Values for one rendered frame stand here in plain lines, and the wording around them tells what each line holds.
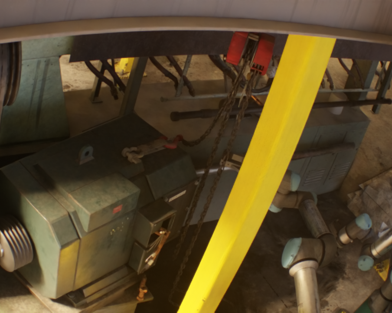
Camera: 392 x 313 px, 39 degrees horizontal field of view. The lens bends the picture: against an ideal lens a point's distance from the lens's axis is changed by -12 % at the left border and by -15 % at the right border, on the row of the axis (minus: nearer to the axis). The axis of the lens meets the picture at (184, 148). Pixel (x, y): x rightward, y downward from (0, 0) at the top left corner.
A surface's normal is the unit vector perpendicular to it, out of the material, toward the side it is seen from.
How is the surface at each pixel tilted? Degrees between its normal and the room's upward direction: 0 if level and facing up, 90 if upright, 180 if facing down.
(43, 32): 0
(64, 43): 90
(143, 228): 90
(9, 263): 90
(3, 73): 73
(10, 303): 0
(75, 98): 0
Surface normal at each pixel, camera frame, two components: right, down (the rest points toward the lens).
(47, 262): -0.64, 0.30
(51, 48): 0.48, 0.61
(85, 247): 0.73, 0.54
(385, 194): -0.09, -0.69
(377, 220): -0.62, -0.22
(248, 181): -0.84, 0.11
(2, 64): 0.54, 0.18
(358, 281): 0.25, -0.78
